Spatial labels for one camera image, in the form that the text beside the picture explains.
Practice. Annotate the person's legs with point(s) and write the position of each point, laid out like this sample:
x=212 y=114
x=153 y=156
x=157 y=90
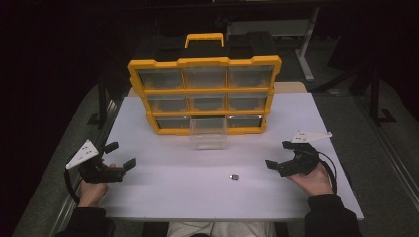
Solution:
x=220 y=229

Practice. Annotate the yellow organizer cabinet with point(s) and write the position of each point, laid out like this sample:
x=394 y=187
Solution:
x=204 y=61

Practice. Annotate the clear plastic drawer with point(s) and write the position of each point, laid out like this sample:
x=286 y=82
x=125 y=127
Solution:
x=208 y=132

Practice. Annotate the black metal stand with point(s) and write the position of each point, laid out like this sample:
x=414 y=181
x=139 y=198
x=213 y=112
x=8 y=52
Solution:
x=102 y=98
x=375 y=98

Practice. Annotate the aluminium rail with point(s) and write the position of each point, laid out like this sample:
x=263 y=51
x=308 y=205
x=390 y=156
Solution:
x=70 y=204
x=392 y=148

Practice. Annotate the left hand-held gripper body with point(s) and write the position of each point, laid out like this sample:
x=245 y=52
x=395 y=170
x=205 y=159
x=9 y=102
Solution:
x=99 y=173

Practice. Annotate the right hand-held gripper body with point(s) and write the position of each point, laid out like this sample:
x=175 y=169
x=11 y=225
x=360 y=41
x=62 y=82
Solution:
x=301 y=163

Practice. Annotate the person's left hand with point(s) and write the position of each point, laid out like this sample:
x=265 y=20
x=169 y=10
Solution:
x=91 y=194

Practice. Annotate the white desk with legs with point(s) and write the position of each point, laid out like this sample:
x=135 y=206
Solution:
x=270 y=27

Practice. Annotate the small metal part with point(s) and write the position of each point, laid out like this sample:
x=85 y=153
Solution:
x=234 y=177

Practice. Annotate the person's right hand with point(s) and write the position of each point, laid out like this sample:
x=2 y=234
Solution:
x=316 y=182

